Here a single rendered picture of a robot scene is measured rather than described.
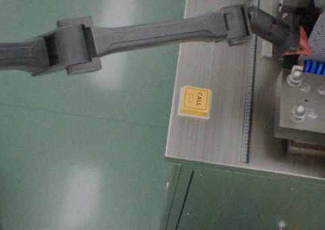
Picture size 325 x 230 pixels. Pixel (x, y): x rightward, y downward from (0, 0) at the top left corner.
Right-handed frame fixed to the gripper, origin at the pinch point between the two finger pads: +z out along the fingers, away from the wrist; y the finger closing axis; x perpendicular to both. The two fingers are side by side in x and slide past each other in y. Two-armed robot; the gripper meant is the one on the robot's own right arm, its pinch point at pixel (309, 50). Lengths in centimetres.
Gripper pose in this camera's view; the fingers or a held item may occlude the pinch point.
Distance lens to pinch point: 156.2
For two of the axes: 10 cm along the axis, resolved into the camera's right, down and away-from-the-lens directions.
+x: 5.5, -3.2, -7.7
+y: -1.3, 8.8, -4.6
